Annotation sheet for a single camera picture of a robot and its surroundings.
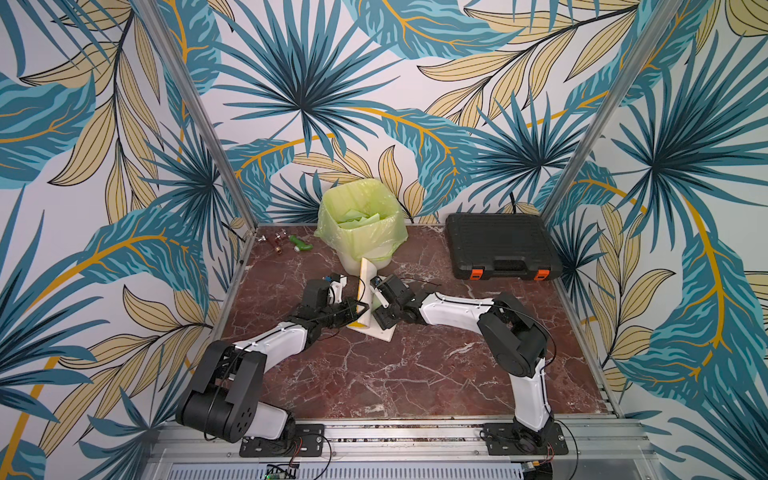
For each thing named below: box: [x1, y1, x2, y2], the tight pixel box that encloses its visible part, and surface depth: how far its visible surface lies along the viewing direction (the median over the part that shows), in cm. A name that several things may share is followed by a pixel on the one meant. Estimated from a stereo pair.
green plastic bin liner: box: [314, 178, 409, 261], surface depth 95 cm
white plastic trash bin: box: [315, 179, 409, 276], surface depth 95 cm
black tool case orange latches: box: [444, 213, 563, 281], surface depth 105 cm
